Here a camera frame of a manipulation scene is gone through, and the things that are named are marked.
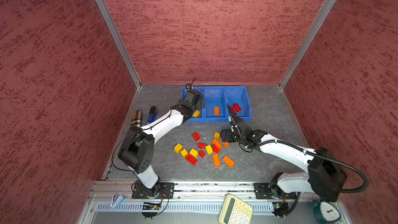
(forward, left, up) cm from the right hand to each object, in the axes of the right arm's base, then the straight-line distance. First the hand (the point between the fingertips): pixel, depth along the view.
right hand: (226, 136), depth 85 cm
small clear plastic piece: (-28, +54, -4) cm, 61 cm away
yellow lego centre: (-5, +10, -5) cm, 12 cm away
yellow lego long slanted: (+19, +17, -4) cm, 26 cm away
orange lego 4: (0, +6, -6) cm, 9 cm away
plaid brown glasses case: (+16, +56, -3) cm, 58 cm away
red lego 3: (+2, +17, -4) cm, 18 cm away
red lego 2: (+21, -8, -4) cm, 23 cm away
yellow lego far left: (-4, +28, -4) cm, 28 cm away
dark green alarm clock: (-35, -40, -3) cm, 53 cm away
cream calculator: (-34, 0, -4) cm, 34 cm away
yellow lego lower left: (-7, +24, -4) cm, 25 cm away
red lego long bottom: (-10, +20, -6) cm, 23 cm away
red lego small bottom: (-7, +14, -5) cm, 17 cm away
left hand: (+19, +18, +9) cm, 27 cm away
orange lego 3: (+22, +3, -5) cm, 22 cm away
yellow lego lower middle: (-7, +18, -5) cm, 20 cm away
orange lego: (-12, -1, -7) cm, 13 cm away
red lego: (-3, +14, -5) cm, 15 cm away
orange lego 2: (-11, +6, -6) cm, 14 cm away
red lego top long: (+25, -12, -6) cm, 28 cm away
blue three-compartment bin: (+37, +2, -10) cm, 39 cm away
